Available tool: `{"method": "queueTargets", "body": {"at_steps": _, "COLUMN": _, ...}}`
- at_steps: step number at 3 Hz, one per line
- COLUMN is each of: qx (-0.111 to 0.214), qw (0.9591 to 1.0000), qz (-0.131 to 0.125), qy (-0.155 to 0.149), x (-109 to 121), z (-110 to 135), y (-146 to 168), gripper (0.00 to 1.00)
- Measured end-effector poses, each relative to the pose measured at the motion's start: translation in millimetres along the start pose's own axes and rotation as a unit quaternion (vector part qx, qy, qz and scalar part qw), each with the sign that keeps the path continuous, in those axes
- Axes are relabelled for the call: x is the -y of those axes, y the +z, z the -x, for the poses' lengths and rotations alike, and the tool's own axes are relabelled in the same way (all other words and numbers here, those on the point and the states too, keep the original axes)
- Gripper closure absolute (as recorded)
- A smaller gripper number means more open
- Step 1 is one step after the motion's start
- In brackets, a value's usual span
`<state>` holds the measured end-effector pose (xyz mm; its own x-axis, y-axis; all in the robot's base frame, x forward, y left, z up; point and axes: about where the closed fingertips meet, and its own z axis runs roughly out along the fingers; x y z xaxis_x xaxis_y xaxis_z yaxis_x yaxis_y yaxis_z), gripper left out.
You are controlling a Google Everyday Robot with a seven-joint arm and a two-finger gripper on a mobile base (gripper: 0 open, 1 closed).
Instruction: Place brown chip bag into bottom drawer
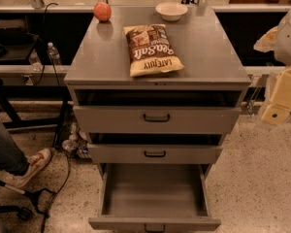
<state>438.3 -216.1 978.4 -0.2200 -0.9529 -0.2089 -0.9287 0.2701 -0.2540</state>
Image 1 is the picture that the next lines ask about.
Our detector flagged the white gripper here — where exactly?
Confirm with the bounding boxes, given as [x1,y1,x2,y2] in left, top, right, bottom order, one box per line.
[260,68,291,126]

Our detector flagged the top grey drawer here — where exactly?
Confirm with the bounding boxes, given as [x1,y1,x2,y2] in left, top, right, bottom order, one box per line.
[74,106,241,134]

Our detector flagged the blue jeans leg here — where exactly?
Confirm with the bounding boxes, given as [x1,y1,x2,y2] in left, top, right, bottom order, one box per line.
[0,120,29,176]

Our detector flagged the orange round fruit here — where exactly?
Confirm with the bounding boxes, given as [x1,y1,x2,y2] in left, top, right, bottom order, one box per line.
[93,2,112,22]

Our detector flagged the black floor cable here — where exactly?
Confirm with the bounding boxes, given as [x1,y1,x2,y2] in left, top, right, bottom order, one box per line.
[38,150,72,233]

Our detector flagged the bottom grey drawer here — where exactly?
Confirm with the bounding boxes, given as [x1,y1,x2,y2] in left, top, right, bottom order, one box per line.
[88,163,221,233]

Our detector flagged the white bowl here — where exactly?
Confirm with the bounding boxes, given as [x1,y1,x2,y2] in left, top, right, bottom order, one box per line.
[155,2,188,21]

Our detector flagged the grey drawer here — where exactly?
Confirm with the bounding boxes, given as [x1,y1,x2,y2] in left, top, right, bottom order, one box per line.
[74,106,241,134]
[88,144,222,164]
[88,163,221,233]

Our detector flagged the black table frame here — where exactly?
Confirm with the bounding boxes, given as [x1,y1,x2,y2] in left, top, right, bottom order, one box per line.
[0,32,72,149]

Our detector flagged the grey metal drawer cabinet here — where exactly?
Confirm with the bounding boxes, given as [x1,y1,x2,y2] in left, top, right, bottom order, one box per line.
[65,6,249,233]

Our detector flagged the black office chair base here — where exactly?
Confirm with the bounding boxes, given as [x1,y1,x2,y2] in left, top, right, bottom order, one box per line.
[0,180,56,220]

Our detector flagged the brown chip bag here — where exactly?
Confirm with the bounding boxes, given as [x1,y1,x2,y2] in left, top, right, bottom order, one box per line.
[123,24,184,78]

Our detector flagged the clear plastic water bottle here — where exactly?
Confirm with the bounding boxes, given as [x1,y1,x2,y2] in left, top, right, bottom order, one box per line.
[48,42,62,67]

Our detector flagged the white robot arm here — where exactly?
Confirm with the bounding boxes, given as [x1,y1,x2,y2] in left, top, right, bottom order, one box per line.
[253,10,291,129]

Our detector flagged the middle grey drawer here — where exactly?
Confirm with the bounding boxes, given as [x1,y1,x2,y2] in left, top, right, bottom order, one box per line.
[88,144,222,164]

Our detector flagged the white red sneaker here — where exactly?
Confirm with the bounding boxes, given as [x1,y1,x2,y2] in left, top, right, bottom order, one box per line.
[0,149,52,188]

